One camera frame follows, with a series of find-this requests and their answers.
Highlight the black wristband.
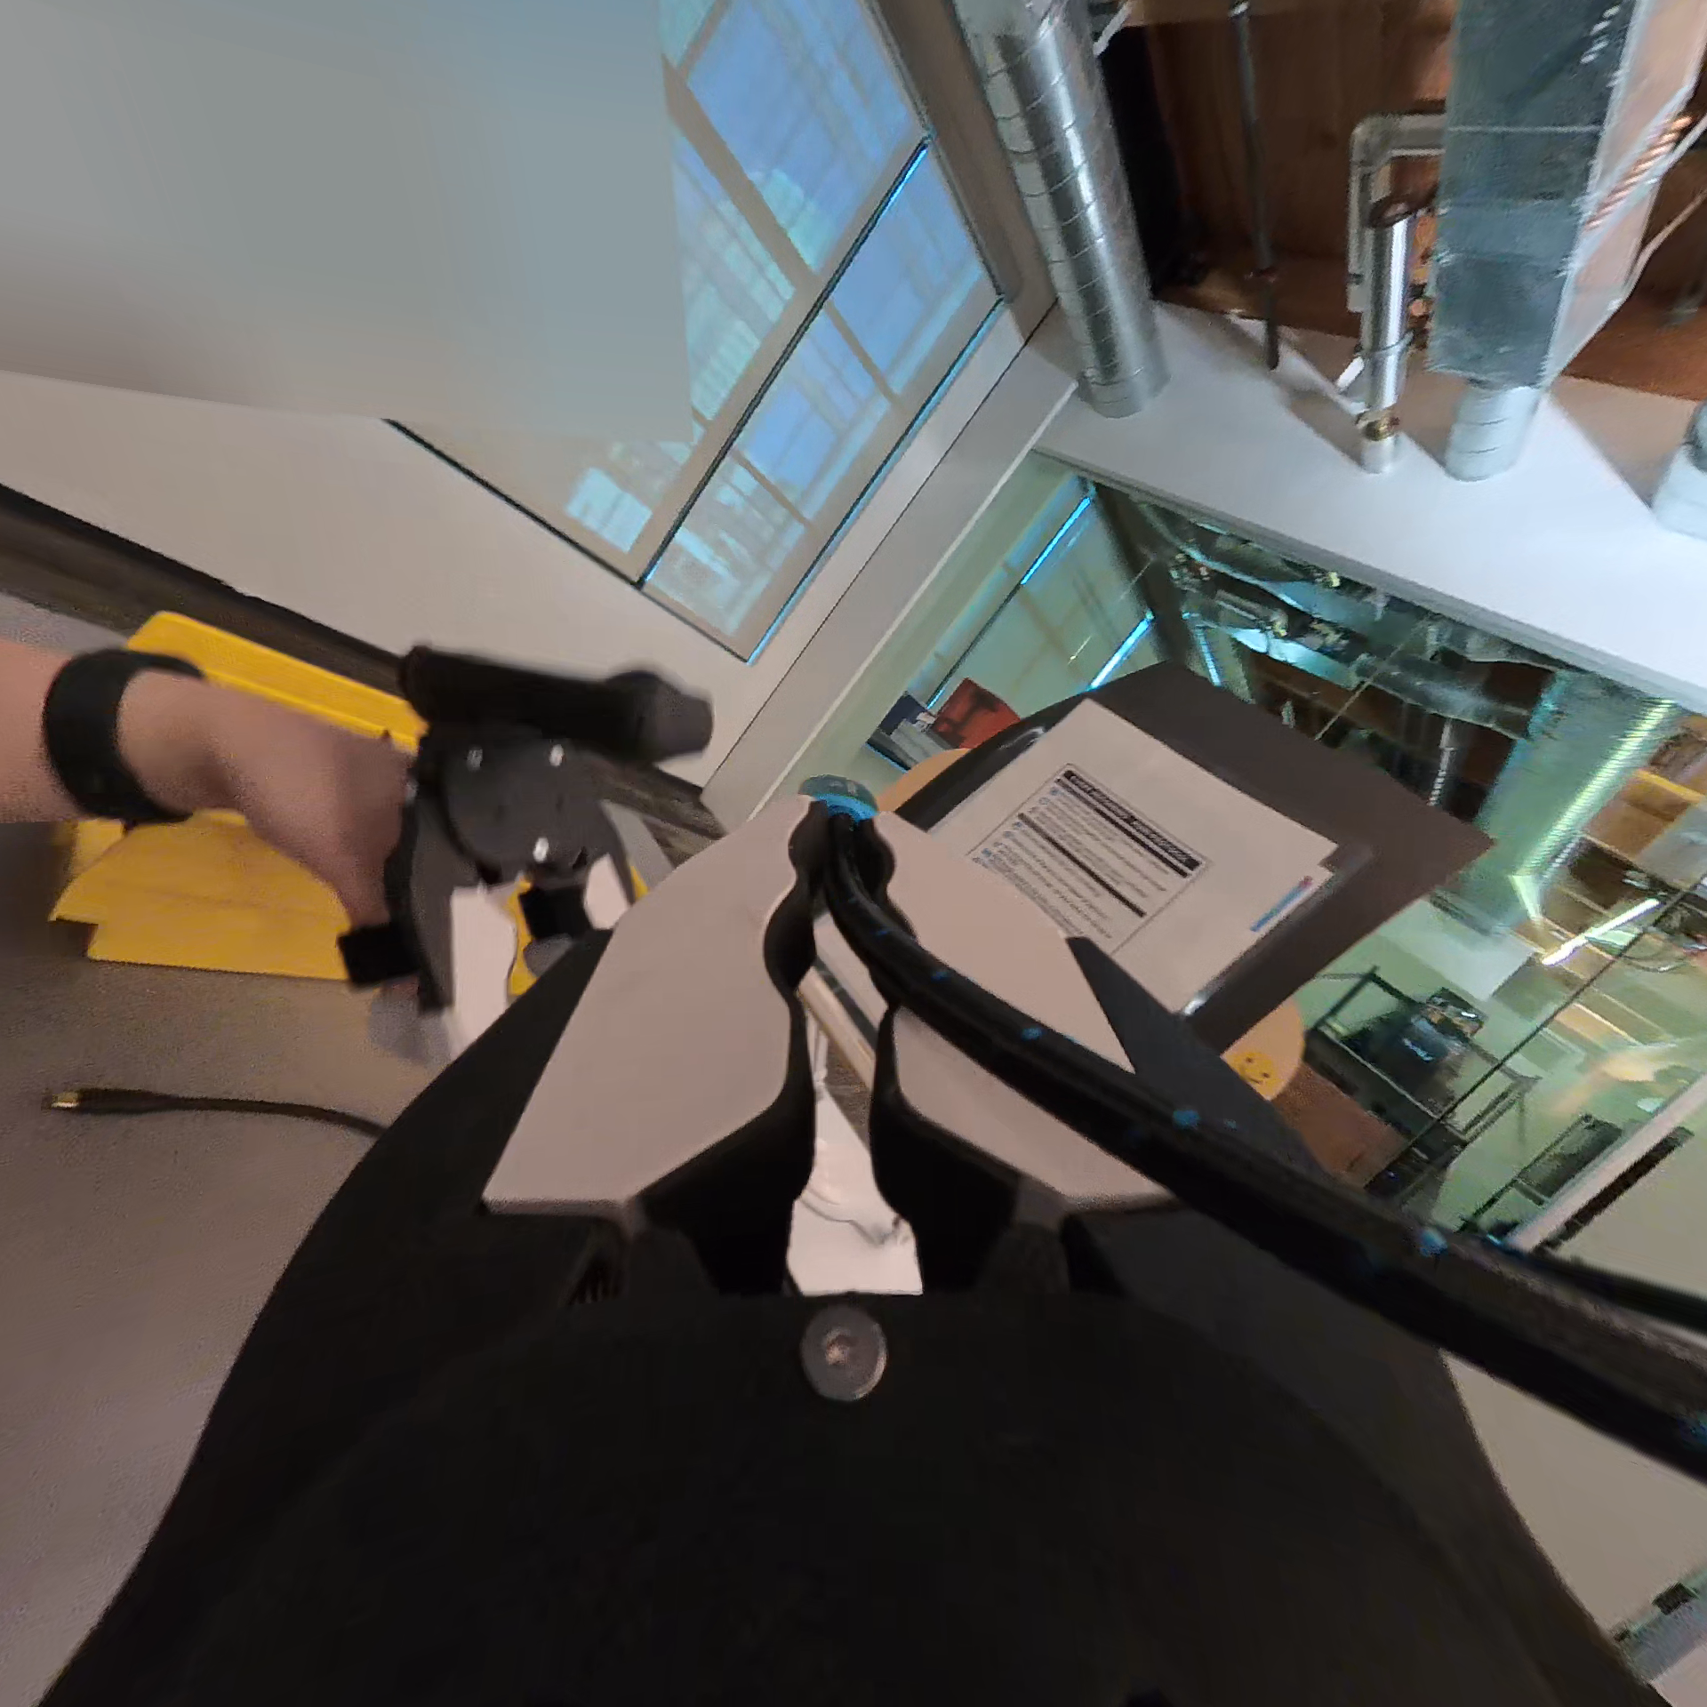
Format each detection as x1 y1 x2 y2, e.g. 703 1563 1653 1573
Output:
40 648 205 826

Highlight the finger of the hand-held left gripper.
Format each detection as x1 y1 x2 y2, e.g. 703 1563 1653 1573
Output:
594 797 676 929

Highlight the thin black gold-tipped cable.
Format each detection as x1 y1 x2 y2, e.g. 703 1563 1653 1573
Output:
47 1088 387 1142

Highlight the clear-sleeved paper sign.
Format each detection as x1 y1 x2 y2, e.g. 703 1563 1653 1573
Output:
926 699 1340 1017

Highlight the thin black ceiling pipe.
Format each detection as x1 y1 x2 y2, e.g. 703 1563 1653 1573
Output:
1223 0 1284 371

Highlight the silver insulated large duct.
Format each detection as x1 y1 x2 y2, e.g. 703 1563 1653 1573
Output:
1424 0 1707 483

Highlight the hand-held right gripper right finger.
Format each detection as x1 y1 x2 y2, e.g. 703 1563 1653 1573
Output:
853 801 1180 1293

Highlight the red armchair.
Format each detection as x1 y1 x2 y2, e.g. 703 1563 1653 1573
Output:
926 677 1021 749

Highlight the large paned window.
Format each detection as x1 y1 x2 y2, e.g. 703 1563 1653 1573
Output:
567 0 1007 665

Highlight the person's left forearm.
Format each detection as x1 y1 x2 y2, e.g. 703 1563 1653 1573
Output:
0 638 81 821

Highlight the person's left hand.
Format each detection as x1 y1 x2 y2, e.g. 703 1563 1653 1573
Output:
172 720 418 934

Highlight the black flat panel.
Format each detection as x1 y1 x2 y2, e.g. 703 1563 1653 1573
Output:
921 663 1496 1054

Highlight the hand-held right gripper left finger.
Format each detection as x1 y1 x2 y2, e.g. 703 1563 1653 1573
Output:
480 795 825 1293

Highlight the yellow plastic bin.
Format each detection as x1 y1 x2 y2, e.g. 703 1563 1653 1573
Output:
50 612 654 990

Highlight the white rounded base plate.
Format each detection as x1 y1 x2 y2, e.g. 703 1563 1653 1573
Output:
786 1088 924 1294

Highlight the shiny metal pipe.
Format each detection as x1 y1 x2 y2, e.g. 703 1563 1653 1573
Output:
1337 114 1448 478

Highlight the spiral round metal duct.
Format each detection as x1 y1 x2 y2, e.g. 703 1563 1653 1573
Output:
948 0 1173 418

